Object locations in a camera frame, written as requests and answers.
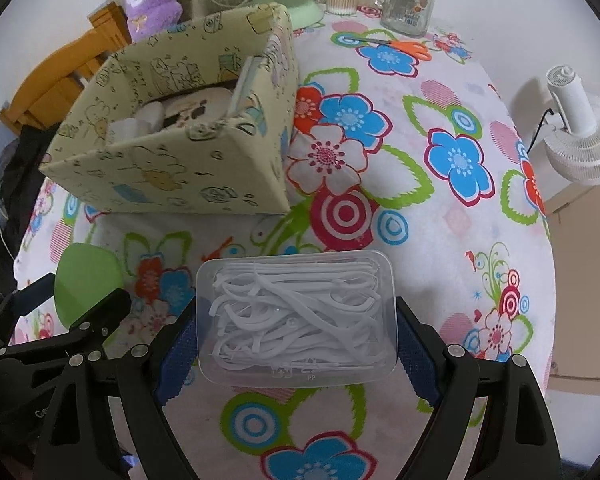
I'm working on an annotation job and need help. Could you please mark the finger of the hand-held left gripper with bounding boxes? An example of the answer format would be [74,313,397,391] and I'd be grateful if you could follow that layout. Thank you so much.
[0,272,57,333]
[0,287,132,368]

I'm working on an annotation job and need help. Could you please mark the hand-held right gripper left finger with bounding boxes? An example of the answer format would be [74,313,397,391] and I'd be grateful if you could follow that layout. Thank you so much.
[32,295,201,480]

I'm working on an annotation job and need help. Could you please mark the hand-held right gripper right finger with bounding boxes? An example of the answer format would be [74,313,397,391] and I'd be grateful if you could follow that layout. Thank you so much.
[394,296,563,480]

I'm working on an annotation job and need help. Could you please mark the green rounded case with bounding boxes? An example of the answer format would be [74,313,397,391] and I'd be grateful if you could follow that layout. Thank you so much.
[54,242,123,331]

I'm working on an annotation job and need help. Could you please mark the clear box of floss picks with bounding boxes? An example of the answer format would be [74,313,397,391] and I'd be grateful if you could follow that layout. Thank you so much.
[194,249,400,388]

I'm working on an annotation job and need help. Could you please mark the yellow patterned storage box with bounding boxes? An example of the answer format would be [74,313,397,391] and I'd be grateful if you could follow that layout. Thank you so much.
[39,2,301,217]

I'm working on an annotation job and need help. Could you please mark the white rounded earbuds case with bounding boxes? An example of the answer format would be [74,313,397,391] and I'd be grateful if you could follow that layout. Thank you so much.
[135,101,165,133]

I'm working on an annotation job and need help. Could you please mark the cream round cartoon coaster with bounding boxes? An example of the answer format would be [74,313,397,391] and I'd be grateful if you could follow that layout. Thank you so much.
[160,86,233,133]

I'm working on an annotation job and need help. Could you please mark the floral tablecloth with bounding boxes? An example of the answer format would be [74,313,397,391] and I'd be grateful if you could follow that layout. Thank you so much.
[14,2,553,480]

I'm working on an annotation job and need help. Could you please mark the black clothing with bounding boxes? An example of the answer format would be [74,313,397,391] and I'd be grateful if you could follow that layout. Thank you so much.
[0,122,61,266]

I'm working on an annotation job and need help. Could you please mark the beige wooden cabinet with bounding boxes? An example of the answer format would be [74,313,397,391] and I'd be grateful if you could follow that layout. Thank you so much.
[545,180,600,461]

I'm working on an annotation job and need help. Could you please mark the wooden chair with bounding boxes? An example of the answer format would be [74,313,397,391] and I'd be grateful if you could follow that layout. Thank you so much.
[0,1,133,136]

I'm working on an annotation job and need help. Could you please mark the white standing fan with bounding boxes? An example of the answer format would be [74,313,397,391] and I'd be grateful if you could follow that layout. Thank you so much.
[522,64,600,188]

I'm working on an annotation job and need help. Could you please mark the purple plush toy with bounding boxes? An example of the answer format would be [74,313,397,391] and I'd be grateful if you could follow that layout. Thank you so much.
[125,0,183,43]

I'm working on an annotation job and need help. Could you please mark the black fan power cable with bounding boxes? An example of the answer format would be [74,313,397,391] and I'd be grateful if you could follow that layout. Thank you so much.
[525,107,553,156]

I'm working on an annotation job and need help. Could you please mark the orange handled scissors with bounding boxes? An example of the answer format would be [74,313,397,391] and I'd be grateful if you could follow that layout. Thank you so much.
[350,36,431,58]

